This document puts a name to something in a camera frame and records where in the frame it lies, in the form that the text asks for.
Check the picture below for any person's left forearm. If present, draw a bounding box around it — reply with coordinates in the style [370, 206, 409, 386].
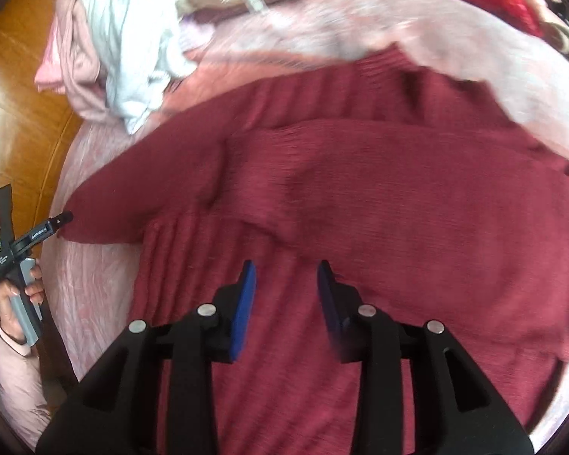
[0, 320, 54, 452]

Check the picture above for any person's left hand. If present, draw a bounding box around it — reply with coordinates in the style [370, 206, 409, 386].
[0, 264, 46, 337]

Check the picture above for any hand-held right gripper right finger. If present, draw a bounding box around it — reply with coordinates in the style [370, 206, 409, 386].
[317, 260, 536, 455]

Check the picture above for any white striped garment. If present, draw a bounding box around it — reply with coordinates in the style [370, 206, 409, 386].
[80, 0, 196, 136]

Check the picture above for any maroon knit sweater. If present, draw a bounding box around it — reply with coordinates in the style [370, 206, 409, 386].
[58, 42, 569, 455]

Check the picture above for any pale pink garment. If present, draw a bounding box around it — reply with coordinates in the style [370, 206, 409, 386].
[34, 0, 109, 125]

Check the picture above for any pink patterned blanket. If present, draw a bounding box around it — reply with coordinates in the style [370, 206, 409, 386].
[52, 0, 569, 449]

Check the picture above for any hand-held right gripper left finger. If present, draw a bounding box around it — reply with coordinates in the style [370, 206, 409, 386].
[35, 260, 258, 455]

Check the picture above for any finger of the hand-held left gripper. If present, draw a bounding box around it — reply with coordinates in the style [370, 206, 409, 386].
[46, 212, 73, 234]

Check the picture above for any lilac garment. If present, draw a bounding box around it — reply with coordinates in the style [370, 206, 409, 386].
[179, 13, 216, 55]

